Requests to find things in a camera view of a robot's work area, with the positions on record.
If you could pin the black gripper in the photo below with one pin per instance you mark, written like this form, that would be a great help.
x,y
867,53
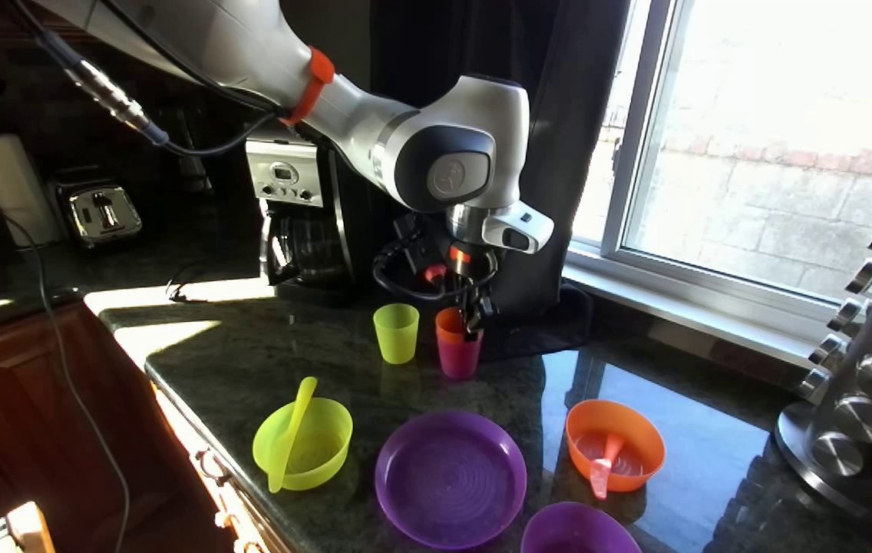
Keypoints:
x,y
466,270

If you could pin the green plastic cup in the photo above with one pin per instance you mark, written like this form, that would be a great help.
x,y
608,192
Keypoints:
x,y
398,337

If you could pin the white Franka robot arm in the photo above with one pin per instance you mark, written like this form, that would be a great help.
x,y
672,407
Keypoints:
x,y
374,122

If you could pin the purple plastic cup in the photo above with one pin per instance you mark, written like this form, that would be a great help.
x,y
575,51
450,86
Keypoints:
x,y
459,362

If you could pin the purple plastic plate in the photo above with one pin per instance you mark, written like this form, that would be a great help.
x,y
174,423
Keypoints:
x,y
452,479

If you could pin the glass coffee carafe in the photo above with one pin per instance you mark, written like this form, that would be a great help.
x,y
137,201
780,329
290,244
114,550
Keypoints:
x,y
302,248

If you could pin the orange plastic bowl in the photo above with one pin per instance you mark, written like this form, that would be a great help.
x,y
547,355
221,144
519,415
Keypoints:
x,y
620,432

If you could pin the orange plastic spoon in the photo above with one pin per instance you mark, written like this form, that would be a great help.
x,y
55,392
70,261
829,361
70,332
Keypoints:
x,y
605,471

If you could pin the green plastic bowl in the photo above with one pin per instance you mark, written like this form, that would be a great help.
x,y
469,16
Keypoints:
x,y
324,449

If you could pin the green plastic spoon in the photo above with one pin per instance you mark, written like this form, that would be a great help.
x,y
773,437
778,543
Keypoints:
x,y
293,432

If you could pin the stainless steel coffee maker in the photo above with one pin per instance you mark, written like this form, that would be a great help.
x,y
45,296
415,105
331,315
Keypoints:
x,y
285,194

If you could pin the purple plastic bowl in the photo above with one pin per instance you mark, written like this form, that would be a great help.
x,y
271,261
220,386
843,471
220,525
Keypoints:
x,y
577,530

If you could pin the window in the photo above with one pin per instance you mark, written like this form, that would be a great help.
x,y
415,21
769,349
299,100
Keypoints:
x,y
762,155

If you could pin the silver toaster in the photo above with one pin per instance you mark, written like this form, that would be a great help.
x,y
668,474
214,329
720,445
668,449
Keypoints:
x,y
99,210

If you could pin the wooden cabinet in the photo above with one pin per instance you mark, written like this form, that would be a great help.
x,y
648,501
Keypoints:
x,y
38,409

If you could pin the white paper towel roll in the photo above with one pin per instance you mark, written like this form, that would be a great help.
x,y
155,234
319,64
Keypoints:
x,y
9,188

